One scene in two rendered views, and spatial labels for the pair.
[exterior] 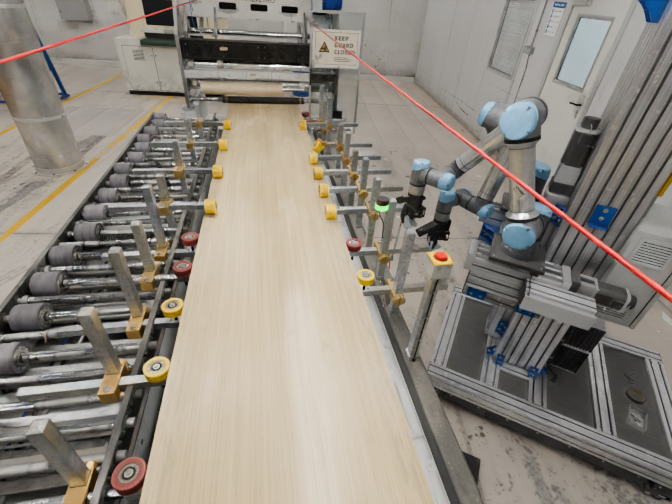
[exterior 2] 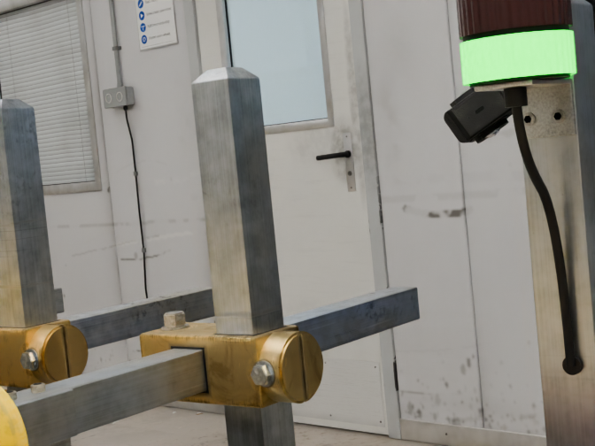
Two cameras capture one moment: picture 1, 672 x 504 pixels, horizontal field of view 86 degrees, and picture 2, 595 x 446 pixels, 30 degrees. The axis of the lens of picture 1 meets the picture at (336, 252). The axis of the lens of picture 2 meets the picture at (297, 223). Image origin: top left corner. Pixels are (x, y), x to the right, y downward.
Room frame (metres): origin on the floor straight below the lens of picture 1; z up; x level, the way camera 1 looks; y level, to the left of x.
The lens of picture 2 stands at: (1.08, 0.28, 1.09)
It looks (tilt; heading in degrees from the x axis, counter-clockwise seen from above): 4 degrees down; 321
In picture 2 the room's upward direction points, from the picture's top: 6 degrees counter-clockwise
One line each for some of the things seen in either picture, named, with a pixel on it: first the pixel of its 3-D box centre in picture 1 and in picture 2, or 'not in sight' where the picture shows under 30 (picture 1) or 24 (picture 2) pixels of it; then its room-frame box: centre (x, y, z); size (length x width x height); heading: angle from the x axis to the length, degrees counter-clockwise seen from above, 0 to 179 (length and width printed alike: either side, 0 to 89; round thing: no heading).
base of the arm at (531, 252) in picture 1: (522, 241); not in sight; (1.32, -0.81, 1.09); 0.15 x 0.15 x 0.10
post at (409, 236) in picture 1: (400, 275); not in sight; (1.23, -0.29, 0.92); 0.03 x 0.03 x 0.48; 13
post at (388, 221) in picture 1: (385, 241); (583, 408); (1.47, -0.24, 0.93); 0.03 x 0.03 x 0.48; 13
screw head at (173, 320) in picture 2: not in sight; (174, 319); (1.79, -0.17, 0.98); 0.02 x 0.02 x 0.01
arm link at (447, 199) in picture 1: (446, 200); not in sight; (1.58, -0.52, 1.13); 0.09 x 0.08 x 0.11; 127
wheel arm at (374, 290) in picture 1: (403, 288); not in sight; (1.28, -0.33, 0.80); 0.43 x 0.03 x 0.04; 103
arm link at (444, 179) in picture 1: (442, 178); not in sight; (1.46, -0.43, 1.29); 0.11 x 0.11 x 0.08; 52
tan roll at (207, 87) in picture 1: (263, 89); not in sight; (3.89, 0.87, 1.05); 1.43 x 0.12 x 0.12; 103
